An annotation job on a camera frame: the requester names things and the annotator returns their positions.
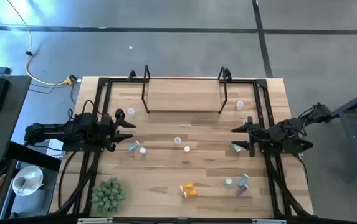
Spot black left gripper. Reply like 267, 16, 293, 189
95, 108, 136, 152

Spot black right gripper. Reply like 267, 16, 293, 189
231, 116, 273, 158

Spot red pill bottle white cap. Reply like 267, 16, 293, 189
235, 184, 250, 197

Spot wooden shelf black metal legs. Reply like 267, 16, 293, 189
141, 64, 232, 115

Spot blue pill bottle white cap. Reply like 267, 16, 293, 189
237, 174, 250, 189

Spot green artificial succulent plant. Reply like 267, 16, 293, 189
90, 177, 128, 215

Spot white box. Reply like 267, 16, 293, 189
45, 139, 64, 158

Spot yellow black plug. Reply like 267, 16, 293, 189
63, 74, 78, 86

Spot silver metal bar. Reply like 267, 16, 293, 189
252, 218, 287, 224
77, 218, 114, 224

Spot dark grey desk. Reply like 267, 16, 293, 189
0, 74, 32, 164

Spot white coffee cup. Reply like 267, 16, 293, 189
12, 175, 36, 195

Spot yellow floor cable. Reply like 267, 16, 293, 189
6, 0, 70, 86

